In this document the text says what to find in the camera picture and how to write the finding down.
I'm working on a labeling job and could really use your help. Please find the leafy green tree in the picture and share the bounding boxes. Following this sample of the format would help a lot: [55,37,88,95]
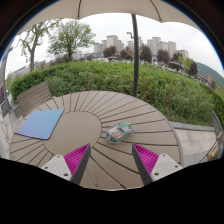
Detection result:
[46,19,97,63]

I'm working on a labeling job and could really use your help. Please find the beige patio umbrella with pole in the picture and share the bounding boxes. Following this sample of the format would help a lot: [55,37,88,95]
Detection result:
[16,0,203,98]

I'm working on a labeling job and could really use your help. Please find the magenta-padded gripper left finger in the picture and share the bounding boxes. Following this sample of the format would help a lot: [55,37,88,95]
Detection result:
[40,142,92,186]

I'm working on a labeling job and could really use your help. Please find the slatted wooden chair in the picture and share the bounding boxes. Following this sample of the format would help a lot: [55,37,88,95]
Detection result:
[16,80,53,118]

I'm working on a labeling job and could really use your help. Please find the distant high-rise buildings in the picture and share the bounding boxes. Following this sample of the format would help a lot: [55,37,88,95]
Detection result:
[93,34,190,61]

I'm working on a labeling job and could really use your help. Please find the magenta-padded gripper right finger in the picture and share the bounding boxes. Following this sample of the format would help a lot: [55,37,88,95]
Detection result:
[131,143,184,187]

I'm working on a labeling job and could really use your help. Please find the transparent green computer mouse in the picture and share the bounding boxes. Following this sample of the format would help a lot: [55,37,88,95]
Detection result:
[105,122,135,144]

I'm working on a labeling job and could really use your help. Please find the green hedge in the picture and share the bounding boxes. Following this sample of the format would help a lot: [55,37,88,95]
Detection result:
[9,60,224,127]

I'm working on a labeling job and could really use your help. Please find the green hill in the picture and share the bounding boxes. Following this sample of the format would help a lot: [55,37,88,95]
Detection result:
[195,61,224,88]

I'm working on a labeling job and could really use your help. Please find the thin sparse tree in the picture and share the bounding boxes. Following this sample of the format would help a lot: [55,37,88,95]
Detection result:
[18,19,61,73]

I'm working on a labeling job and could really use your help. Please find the blue mouse pad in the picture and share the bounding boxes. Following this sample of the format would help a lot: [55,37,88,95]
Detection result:
[17,108,65,141]

